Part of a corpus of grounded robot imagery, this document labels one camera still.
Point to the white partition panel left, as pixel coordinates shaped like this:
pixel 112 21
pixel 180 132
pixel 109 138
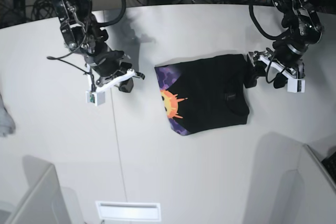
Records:
pixel 42 203

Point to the grey cloth at left edge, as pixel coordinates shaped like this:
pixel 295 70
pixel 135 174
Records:
pixel 7 123

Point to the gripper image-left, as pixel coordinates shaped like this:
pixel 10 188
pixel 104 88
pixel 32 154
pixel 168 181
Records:
pixel 106 62

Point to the black T-shirt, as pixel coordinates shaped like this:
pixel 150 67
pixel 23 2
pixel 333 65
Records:
pixel 204 94

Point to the white partition panel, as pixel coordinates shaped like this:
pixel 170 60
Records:
pixel 42 203
pixel 318 201

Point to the white partition panel right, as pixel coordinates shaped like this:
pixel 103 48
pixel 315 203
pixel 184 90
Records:
pixel 318 201

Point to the black keyboard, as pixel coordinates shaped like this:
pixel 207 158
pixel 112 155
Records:
pixel 330 165

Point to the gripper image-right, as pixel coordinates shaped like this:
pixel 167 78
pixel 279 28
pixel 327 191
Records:
pixel 287 52

